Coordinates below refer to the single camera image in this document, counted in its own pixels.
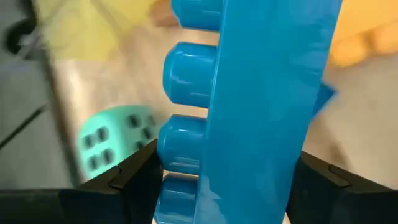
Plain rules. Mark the clear wavy plastic bin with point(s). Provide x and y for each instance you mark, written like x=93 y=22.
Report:
x=66 y=140

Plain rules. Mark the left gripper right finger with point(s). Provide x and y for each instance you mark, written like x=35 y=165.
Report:
x=342 y=205

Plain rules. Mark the blue printed brick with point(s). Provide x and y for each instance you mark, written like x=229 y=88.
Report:
x=325 y=96

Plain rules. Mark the teal foam dice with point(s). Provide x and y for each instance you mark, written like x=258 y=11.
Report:
x=115 y=137

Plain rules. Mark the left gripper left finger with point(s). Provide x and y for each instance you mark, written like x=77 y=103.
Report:
x=77 y=207

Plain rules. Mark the long blue studded brick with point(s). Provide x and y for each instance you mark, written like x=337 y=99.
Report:
x=264 y=109

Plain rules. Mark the orange two-stud brick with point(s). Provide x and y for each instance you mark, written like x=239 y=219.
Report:
x=363 y=37

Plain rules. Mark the yellow translucent tray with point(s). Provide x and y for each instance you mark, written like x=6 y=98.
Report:
x=81 y=28

